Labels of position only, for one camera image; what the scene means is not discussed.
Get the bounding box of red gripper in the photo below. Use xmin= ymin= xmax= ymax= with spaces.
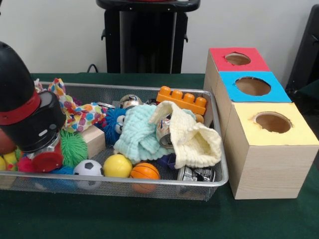
xmin=31 ymin=147 xmax=64 ymax=174

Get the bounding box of mint green cloth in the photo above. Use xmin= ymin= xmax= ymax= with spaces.
xmin=114 ymin=104 xmax=173 ymax=164

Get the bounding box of orange rubber toy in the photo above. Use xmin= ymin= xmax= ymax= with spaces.
xmin=156 ymin=86 xmax=208 ymax=117

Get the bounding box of cream yellow cloth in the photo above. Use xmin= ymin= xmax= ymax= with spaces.
xmin=149 ymin=101 xmax=223 ymax=169

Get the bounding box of clear mesh bin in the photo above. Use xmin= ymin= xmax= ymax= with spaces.
xmin=0 ymin=81 xmax=229 ymax=201

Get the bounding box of wooden box with three holes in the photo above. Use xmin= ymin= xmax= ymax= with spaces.
xmin=205 ymin=47 xmax=319 ymax=200

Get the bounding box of blue spiky ball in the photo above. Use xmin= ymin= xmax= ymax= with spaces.
xmin=50 ymin=166 xmax=75 ymax=175

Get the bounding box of pink spiky ball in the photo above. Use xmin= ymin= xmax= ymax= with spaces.
xmin=17 ymin=157 xmax=34 ymax=173

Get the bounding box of green spiky ball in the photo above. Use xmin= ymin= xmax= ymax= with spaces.
xmin=60 ymin=130 xmax=89 ymax=167

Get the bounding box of small soccer ball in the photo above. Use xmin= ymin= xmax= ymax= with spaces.
xmin=74 ymin=159 xmax=104 ymax=190

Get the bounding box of brown toy football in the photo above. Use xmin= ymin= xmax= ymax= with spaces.
xmin=0 ymin=128 xmax=16 ymax=155

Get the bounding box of polka dot cloth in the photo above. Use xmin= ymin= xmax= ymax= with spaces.
xmin=34 ymin=77 xmax=107 ymax=132

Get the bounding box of yellow ball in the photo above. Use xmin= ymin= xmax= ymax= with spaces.
xmin=103 ymin=154 xmax=133 ymax=178

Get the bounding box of small orange basketball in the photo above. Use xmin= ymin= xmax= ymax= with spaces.
xmin=130 ymin=162 xmax=160 ymax=194

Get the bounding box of silver can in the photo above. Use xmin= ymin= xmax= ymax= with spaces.
xmin=156 ymin=114 xmax=175 ymax=149

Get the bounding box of black chair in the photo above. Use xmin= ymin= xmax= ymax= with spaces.
xmin=286 ymin=4 xmax=319 ymax=101

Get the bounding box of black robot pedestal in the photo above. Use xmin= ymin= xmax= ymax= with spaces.
xmin=96 ymin=0 xmax=201 ymax=75

